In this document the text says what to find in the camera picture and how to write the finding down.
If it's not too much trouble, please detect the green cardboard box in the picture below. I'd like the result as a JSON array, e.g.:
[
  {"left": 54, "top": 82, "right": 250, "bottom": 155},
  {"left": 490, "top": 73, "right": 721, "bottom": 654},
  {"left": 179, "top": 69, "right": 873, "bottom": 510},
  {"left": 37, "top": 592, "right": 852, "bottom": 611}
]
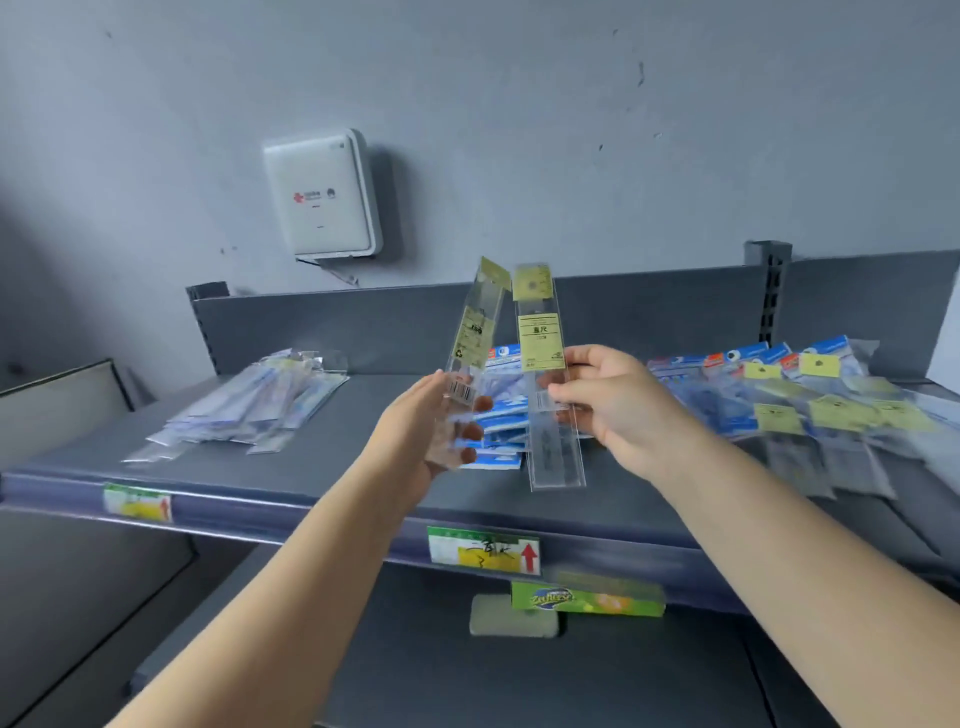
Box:
[{"left": 511, "top": 581, "right": 667, "bottom": 619}]

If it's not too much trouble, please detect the person's left forearm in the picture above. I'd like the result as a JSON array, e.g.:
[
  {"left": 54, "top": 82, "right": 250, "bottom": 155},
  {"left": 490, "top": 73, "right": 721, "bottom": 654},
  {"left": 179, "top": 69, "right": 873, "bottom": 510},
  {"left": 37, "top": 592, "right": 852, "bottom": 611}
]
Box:
[{"left": 108, "top": 464, "right": 421, "bottom": 728}]

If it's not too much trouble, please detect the person's left hand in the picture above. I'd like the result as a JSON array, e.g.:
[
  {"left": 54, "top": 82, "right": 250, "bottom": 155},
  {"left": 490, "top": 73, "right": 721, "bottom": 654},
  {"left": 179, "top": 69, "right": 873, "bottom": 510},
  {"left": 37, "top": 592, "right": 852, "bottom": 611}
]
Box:
[{"left": 359, "top": 368, "right": 495, "bottom": 519}]

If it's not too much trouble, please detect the pile of mixed packaged rulers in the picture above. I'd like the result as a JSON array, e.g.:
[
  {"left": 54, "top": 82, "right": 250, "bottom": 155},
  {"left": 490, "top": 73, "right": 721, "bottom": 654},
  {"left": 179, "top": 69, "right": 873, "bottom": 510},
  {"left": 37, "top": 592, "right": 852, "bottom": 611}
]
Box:
[{"left": 646, "top": 335, "right": 960, "bottom": 500}]

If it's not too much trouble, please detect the person's right forearm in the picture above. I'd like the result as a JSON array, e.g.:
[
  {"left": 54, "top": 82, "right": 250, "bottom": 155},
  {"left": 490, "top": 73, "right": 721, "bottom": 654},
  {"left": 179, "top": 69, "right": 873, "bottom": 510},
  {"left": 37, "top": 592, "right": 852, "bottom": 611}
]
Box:
[{"left": 652, "top": 427, "right": 960, "bottom": 728}]

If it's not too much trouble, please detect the grey slotted shelf post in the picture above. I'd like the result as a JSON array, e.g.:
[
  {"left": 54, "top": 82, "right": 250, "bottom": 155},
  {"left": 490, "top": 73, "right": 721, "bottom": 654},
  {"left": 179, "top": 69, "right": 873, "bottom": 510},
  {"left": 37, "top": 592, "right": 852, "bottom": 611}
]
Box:
[
  {"left": 743, "top": 240, "right": 793, "bottom": 346},
  {"left": 185, "top": 281, "right": 231, "bottom": 376}
]

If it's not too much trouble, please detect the person's right hand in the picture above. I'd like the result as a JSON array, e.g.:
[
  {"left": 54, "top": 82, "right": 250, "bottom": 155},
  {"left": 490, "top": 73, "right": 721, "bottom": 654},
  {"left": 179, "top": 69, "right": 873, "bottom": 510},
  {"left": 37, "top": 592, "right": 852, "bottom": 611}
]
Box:
[{"left": 547, "top": 344, "right": 706, "bottom": 485}]

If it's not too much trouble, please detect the white tiered pen display stand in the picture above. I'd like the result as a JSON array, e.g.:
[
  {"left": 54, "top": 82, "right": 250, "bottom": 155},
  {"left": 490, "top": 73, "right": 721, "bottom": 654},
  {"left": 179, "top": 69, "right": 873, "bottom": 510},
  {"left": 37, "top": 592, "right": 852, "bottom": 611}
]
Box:
[{"left": 926, "top": 269, "right": 960, "bottom": 395}]

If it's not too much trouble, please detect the pile of blue set-square packets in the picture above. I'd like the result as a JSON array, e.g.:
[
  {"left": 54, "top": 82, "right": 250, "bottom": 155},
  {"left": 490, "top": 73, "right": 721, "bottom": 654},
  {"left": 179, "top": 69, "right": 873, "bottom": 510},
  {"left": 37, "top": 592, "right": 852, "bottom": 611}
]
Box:
[{"left": 457, "top": 344, "right": 594, "bottom": 472}]

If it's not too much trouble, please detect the clear straight ruler packet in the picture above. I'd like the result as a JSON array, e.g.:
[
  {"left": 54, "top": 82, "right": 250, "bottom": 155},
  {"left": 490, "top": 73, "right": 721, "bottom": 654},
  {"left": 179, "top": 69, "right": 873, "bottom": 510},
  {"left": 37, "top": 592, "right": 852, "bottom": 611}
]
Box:
[
  {"left": 512, "top": 262, "right": 587, "bottom": 493},
  {"left": 425, "top": 256, "right": 513, "bottom": 472}
]

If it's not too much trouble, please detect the green yellow shelf price label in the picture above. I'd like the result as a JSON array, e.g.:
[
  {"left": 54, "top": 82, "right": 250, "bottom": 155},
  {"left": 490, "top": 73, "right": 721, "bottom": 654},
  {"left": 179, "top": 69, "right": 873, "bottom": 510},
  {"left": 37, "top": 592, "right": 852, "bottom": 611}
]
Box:
[
  {"left": 102, "top": 483, "right": 175, "bottom": 524},
  {"left": 427, "top": 525, "right": 542, "bottom": 577}
]

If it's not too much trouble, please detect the pile of clear rulers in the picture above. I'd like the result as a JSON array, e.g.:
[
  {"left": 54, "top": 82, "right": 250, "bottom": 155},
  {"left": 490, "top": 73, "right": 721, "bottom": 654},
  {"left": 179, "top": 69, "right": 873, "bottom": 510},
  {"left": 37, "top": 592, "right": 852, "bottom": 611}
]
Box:
[{"left": 122, "top": 347, "right": 351, "bottom": 466}]

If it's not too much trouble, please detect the thin router cable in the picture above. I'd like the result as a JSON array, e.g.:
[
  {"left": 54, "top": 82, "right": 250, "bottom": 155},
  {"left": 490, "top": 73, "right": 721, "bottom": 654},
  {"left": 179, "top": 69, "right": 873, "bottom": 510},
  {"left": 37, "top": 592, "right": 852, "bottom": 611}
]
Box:
[{"left": 296, "top": 256, "right": 361, "bottom": 288}]

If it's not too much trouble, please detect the grey leaning board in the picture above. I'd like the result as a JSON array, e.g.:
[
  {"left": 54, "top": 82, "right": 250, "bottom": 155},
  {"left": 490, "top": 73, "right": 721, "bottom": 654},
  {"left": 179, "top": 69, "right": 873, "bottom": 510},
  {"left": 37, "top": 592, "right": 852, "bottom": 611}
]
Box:
[{"left": 0, "top": 359, "right": 200, "bottom": 728}]

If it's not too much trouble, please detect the white wall router box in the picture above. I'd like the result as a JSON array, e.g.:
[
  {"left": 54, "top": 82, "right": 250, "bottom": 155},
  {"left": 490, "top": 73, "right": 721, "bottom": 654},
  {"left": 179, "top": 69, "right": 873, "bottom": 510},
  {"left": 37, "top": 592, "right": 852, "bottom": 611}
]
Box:
[{"left": 262, "top": 128, "right": 385, "bottom": 262}]

